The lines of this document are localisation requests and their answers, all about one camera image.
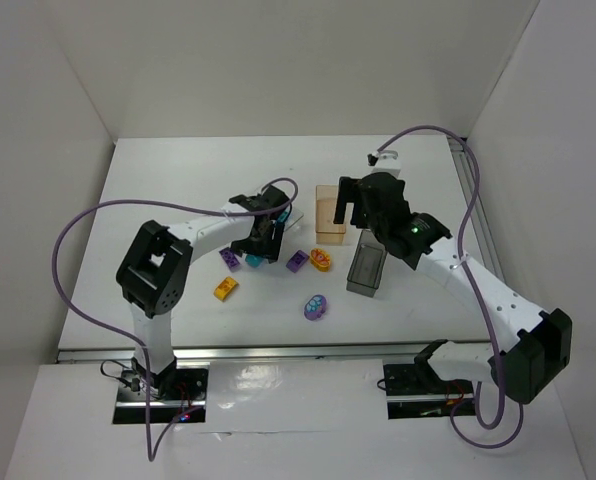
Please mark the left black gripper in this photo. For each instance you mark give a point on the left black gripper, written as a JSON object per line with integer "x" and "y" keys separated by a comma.
{"x": 266, "y": 245}

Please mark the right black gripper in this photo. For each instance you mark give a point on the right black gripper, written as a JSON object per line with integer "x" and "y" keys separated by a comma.
{"x": 356, "y": 191}

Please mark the small teal lego brick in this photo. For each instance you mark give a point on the small teal lego brick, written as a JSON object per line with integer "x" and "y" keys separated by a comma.
{"x": 283, "y": 217}

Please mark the teal rounded lego brick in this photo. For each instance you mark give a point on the teal rounded lego brick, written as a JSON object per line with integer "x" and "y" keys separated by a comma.
{"x": 254, "y": 261}

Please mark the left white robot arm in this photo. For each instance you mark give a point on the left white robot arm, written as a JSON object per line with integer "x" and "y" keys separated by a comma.
{"x": 154, "y": 271}

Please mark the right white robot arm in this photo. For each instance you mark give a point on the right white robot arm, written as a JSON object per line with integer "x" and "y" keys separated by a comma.
{"x": 530, "y": 346}

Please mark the purple rounded lego brick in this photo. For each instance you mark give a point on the purple rounded lego brick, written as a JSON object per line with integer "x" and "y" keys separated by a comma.
{"x": 297, "y": 261}

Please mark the clear plastic container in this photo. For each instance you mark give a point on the clear plastic container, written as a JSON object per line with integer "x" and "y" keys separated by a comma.
{"x": 295, "y": 217}

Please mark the orange translucent container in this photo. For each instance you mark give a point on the orange translucent container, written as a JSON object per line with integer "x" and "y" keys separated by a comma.
{"x": 327, "y": 232}

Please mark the purple flat lego brick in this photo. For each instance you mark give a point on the purple flat lego brick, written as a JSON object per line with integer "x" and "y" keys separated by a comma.
{"x": 230, "y": 259}

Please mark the yellow butterfly lego brick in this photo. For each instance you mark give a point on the yellow butterfly lego brick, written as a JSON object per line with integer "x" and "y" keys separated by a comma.
{"x": 320, "y": 259}

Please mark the yellow curved lego brick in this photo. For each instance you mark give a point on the yellow curved lego brick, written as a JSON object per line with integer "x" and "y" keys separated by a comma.
{"x": 225, "y": 288}

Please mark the dark grey translucent container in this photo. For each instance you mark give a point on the dark grey translucent container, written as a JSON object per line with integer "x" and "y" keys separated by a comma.
{"x": 365, "y": 273}

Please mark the purple flower lego brick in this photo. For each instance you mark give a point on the purple flower lego brick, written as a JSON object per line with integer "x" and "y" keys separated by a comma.
{"x": 315, "y": 307}

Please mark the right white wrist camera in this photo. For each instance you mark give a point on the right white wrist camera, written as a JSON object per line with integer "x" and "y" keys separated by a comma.
{"x": 386, "y": 161}

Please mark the right aluminium rail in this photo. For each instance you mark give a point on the right aluminium rail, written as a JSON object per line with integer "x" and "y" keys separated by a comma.
{"x": 483, "y": 220}

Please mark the aluminium rail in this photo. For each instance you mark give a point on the aluminium rail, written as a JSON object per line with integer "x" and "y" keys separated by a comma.
{"x": 483, "y": 220}
{"x": 287, "y": 352}

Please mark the front aluminium rail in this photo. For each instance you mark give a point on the front aluminium rail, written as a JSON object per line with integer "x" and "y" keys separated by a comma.
{"x": 287, "y": 352}

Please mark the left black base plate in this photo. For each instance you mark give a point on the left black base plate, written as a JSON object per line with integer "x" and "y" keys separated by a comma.
{"x": 185, "y": 396}

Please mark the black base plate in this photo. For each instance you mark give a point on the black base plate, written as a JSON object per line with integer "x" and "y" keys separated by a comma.
{"x": 408, "y": 397}
{"x": 185, "y": 396}

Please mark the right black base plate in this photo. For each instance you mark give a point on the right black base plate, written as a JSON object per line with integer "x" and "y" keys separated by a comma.
{"x": 408, "y": 397}

